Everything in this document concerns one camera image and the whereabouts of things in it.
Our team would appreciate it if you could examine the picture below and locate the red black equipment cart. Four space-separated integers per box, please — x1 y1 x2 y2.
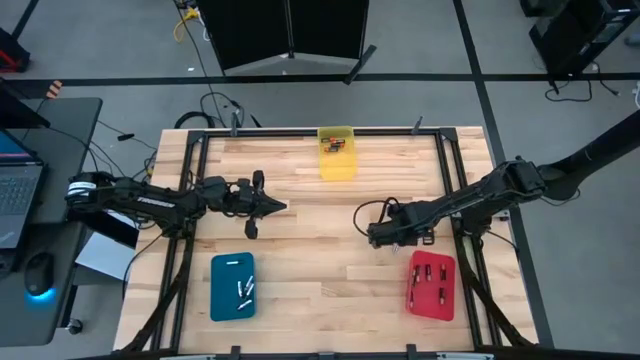
0 27 32 75

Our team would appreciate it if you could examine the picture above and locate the thin black floor cable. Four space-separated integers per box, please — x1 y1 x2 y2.
199 91 247 129

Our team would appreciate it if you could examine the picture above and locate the black folding partition screen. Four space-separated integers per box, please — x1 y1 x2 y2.
196 0 379 85

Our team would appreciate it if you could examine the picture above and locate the black monitor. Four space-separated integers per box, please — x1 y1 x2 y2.
0 79 51 129

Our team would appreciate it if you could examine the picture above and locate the grey laptop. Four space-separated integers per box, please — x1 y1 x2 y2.
0 127 49 251

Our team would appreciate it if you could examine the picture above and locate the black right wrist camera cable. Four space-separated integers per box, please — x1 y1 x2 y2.
352 196 401 239

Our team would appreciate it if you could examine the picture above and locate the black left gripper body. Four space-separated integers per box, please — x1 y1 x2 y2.
227 169 267 240

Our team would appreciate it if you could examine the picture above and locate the black aluminium table frame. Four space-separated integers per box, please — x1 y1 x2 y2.
122 127 534 354

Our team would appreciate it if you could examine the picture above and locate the black desk support bar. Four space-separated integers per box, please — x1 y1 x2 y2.
67 207 141 250

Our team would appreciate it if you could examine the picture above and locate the translucent yellow plastic bin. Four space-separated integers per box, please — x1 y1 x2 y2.
317 125 359 182

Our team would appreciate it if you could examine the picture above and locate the thick black cable coil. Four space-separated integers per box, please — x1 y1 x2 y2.
173 110 217 130

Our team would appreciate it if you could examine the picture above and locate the black computer mouse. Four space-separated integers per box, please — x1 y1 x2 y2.
23 252 56 297

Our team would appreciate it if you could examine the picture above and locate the black floor cable with plug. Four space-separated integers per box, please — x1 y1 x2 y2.
543 62 621 104

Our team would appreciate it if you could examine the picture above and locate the yellow cable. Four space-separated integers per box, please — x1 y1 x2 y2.
172 6 202 44

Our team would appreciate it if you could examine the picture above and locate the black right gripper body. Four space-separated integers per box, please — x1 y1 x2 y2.
367 201 436 250

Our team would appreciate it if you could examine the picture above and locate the white sheet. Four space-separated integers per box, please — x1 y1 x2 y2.
74 232 137 282

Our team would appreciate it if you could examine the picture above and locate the black computer cabinet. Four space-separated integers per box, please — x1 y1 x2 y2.
519 0 640 76

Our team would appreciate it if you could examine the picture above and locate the dark grey desk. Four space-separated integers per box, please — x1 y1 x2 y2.
0 97 104 347

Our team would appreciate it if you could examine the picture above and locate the teal blue plastic bin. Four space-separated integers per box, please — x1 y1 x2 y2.
209 251 257 322

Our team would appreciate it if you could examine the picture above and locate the red plastic bin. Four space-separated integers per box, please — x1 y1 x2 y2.
405 249 457 322

